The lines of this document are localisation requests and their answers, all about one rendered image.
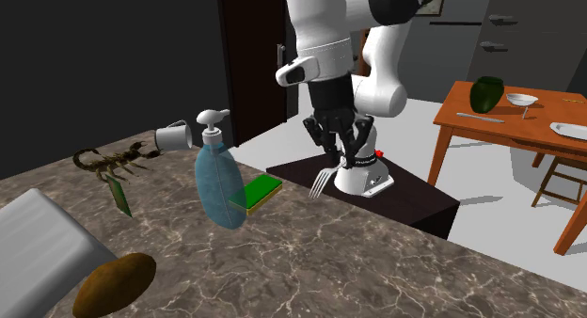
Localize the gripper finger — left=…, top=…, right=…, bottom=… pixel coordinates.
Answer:
left=302, top=115, right=341, bottom=157
left=342, top=115, right=375, bottom=168

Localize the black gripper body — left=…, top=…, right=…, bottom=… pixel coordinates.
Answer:
left=306, top=72, right=357, bottom=131

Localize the silver fork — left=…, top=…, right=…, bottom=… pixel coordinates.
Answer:
left=307, top=156, right=348, bottom=200

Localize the green yellow sponge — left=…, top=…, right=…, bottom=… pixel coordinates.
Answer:
left=227, top=173, right=284, bottom=216

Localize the dark robot stand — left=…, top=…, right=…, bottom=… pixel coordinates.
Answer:
left=265, top=153, right=462, bottom=241

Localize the dark brown door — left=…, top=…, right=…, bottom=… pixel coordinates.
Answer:
left=214, top=0, right=300, bottom=148

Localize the blue soap dispenser bottle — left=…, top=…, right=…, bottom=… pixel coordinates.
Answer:
left=194, top=108, right=249, bottom=231

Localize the silver knife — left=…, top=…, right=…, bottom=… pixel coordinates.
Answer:
left=455, top=111, right=506, bottom=124

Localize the dark green vase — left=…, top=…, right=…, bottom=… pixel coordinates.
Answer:
left=468, top=75, right=506, bottom=116

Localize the white mug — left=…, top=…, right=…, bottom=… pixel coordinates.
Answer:
left=154, top=119, right=194, bottom=152

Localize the white stemmed bowl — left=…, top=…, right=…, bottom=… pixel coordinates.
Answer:
left=505, top=92, right=540, bottom=120

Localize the orange wooden table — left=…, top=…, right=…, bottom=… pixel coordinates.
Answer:
left=426, top=80, right=587, bottom=257

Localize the wooden stool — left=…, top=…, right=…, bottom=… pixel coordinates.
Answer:
left=531, top=151, right=587, bottom=209

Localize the small green card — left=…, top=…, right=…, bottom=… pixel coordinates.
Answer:
left=105, top=174, right=134, bottom=218

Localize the brown scorpion figure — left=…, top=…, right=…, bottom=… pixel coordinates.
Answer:
left=72, top=141, right=165, bottom=184

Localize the white plate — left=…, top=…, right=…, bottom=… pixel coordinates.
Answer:
left=548, top=121, right=587, bottom=142

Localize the brown potato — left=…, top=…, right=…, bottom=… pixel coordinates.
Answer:
left=71, top=252, right=157, bottom=318

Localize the framed wall picture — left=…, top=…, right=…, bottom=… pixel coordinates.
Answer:
left=414, top=0, right=448, bottom=18

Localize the grey cabinet with handles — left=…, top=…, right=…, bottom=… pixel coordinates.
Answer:
left=397, top=0, right=587, bottom=103

